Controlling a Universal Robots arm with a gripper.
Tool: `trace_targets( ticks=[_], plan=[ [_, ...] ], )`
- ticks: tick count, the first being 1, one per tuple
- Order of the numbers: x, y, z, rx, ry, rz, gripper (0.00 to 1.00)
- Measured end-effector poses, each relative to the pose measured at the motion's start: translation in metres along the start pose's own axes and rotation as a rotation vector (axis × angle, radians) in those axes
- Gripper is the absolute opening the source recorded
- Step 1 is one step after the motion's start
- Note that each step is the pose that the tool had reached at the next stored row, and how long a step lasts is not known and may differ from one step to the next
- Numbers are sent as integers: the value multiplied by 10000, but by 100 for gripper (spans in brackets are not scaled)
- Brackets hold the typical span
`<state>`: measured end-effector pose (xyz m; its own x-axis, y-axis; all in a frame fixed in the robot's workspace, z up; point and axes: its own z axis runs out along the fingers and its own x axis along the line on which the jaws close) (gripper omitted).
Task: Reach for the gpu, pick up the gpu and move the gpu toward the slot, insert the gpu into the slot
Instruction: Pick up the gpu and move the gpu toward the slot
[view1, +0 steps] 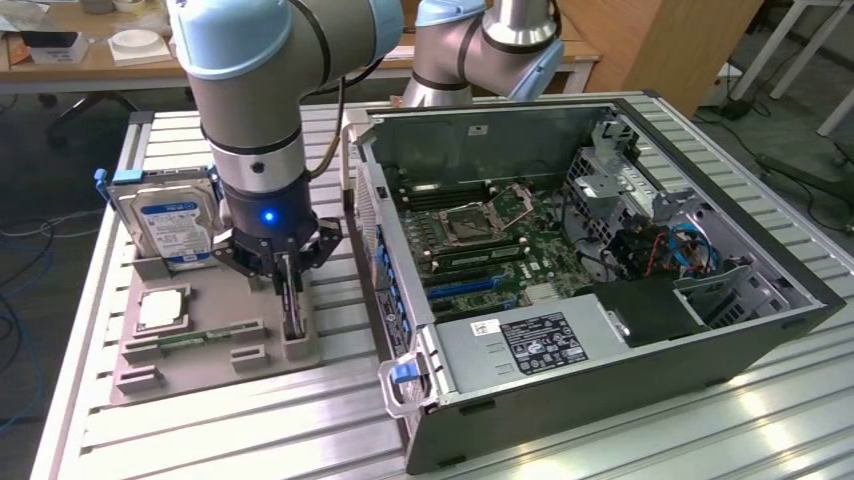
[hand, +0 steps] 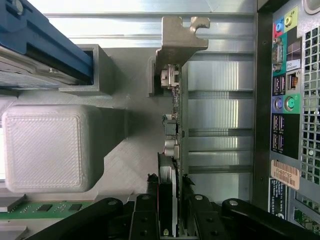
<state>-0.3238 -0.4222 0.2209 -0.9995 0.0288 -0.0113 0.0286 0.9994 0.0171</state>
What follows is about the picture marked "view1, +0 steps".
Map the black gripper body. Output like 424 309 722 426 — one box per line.
221 172 322 277

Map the green graphics card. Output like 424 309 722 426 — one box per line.
278 252 312 342

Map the blue expansion slot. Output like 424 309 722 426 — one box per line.
424 276 500 302

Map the grey parts rack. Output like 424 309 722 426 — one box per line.
108 199 327 407

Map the hard disk with blue carrier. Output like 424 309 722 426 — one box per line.
92 162 228 274

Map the silver CPU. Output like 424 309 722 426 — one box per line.
136 288 189 331

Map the green RAM stick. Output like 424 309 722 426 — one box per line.
156 327 235 352

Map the CPU socket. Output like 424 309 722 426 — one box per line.
442 203 500 247

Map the installed RAM stick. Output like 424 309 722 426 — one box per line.
431 242 527 274

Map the metal socket cover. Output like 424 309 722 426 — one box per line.
490 182 536 221

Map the green motherboard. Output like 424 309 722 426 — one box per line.
392 164 588 324

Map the grey power supply unit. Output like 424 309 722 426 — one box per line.
432 292 632 396

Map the black chair base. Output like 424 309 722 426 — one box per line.
37 88 201 147

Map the white round part on box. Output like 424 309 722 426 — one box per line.
105 28 175 67

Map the wooden desk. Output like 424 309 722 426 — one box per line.
0 0 602 109

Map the metal disk bay cage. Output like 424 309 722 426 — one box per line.
562 118 670 242

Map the white box with black top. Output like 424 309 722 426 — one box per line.
19 30 91 66

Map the black open PC case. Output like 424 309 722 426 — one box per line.
336 89 849 476

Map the wooden cabinet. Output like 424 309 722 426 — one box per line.
566 0 766 119

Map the black floor stand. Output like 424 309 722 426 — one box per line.
755 151 854 190

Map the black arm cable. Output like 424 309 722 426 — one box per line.
307 47 386 177

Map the red wire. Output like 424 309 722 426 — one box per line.
647 228 670 277

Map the blue wire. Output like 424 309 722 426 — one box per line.
665 221 723 280

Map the white table frame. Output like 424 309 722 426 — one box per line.
729 0 854 137

